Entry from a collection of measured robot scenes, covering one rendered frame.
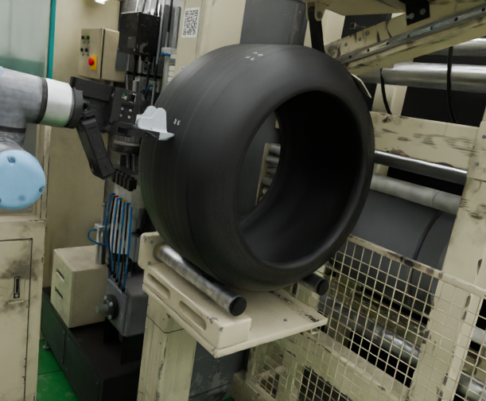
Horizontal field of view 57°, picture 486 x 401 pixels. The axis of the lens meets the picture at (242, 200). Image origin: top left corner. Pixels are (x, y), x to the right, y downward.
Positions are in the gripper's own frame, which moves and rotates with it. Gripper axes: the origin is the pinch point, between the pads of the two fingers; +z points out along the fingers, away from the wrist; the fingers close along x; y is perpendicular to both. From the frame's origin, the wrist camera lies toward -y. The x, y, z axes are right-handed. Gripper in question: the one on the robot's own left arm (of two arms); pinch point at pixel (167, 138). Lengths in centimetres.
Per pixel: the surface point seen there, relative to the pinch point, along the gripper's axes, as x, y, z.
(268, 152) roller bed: 37, -1, 62
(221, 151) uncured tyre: -11.5, 0.2, 5.1
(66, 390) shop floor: 90, -122, 28
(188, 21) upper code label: 32.5, 29.5, 17.9
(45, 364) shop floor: 113, -122, 26
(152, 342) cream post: 32, -66, 28
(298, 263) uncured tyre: -12.0, -22.6, 34.3
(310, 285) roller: -9, -30, 44
